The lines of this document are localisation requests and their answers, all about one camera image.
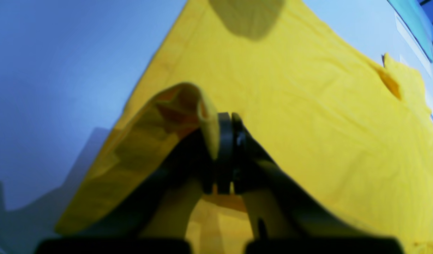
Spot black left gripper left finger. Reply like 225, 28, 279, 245
37, 112, 232, 254

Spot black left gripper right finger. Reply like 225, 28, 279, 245
232, 113, 404, 254

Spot yellow T-shirt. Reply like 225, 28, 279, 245
55, 0, 433, 254

